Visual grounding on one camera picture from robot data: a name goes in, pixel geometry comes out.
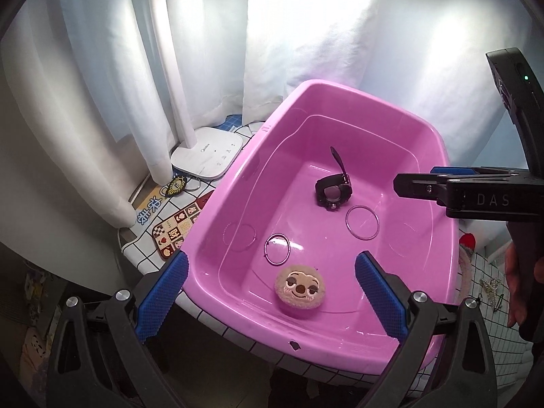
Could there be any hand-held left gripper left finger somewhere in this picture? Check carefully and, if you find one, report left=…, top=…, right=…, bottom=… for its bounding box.
left=46, top=250, right=190, bottom=408

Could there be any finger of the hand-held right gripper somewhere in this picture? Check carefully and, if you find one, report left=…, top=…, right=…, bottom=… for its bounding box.
left=429, top=167, right=528, bottom=179
left=393, top=172, right=452, bottom=205

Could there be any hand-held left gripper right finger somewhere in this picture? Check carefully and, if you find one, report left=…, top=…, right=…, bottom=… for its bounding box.
left=355, top=251, right=500, bottom=408

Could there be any pink plastic tub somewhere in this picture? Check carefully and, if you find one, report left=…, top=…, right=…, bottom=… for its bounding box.
left=177, top=79, right=462, bottom=377

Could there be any silver bangle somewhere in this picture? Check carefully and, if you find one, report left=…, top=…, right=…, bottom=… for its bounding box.
left=263, top=233, right=292, bottom=265
left=345, top=205, right=380, bottom=241

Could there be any beige plush sloth face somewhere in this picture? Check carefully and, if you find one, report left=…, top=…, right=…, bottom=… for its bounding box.
left=274, top=263, right=327, bottom=312

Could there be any black wrist watch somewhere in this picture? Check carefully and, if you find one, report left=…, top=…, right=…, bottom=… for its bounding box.
left=314, top=146, right=354, bottom=212

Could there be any person's right hand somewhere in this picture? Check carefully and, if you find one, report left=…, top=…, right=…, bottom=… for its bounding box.
left=505, top=241, right=528, bottom=329

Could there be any printed patchwork coaster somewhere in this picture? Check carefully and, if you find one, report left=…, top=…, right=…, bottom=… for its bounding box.
left=152, top=193, right=213, bottom=261

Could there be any printed paper card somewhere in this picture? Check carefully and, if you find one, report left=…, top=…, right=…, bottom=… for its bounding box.
left=129, top=183, right=171, bottom=226

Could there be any pink fluffy strawberry headband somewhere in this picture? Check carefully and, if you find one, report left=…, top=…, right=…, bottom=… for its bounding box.
left=457, top=232, right=479, bottom=307

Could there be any pearl hair claw clip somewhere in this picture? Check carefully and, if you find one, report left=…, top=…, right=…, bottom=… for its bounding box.
left=480, top=277, right=505, bottom=313

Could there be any white desk lamp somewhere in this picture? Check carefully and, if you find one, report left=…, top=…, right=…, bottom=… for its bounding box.
left=147, top=0, right=248, bottom=180

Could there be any white sheer curtain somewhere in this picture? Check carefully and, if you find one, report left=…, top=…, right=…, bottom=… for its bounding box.
left=242, top=0, right=494, bottom=137

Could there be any white pleated curtain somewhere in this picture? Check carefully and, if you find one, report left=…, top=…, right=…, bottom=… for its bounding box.
left=55, top=0, right=179, bottom=227

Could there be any yellow cartoon keychain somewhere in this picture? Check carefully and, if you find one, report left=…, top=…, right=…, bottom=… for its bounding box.
left=165, top=175, right=202, bottom=197

